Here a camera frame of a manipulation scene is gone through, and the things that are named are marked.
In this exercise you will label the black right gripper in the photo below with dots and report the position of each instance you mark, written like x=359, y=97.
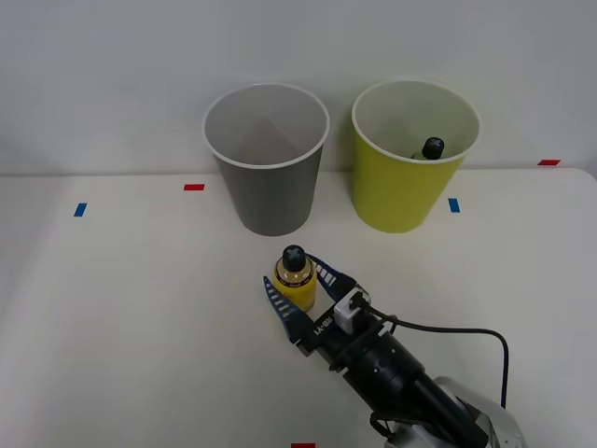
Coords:
x=322, y=332

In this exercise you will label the yellow bottle with black cap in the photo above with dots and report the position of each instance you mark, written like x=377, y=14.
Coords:
x=295, y=287

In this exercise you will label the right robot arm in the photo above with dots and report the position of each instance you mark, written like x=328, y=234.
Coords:
x=420, y=387

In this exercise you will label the grey plastic waste bin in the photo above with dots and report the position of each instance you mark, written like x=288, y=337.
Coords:
x=270, y=196

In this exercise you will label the yellow-green plastic waste bin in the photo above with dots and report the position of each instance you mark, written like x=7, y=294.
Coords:
x=396, y=191

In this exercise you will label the green bottle with black cap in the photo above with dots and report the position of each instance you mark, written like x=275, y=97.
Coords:
x=432, y=148

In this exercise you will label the pale grey wrist camera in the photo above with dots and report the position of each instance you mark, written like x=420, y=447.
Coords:
x=350, y=313

